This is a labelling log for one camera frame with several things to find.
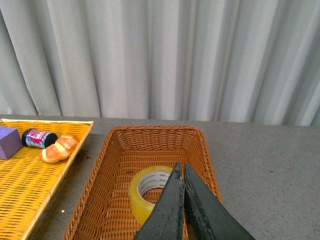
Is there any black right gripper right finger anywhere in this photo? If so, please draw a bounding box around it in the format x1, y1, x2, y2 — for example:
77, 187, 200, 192
184, 163, 254, 240

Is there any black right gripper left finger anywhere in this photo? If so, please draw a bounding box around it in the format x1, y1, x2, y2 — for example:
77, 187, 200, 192
133, 162, 185, 240

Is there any yellow packing tape roll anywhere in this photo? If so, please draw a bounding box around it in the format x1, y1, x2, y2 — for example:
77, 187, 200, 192
128, 165, 173, 225

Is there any brown wicker basket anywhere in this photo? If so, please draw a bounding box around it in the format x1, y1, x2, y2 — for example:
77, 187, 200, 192
63, 125, 221, 240

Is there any yellow woven basket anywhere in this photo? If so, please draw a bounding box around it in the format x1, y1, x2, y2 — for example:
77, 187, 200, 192
0, 118, 94, 240

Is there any toy croissant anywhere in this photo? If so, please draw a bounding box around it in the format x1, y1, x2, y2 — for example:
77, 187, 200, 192
37, 133, 79, 163

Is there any small pink labelled jar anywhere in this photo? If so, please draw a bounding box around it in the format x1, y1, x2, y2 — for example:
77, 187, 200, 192
21, 128, 58, 149

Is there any purple foam block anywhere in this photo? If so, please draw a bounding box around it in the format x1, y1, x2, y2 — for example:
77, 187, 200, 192
0, 126, 23, 160

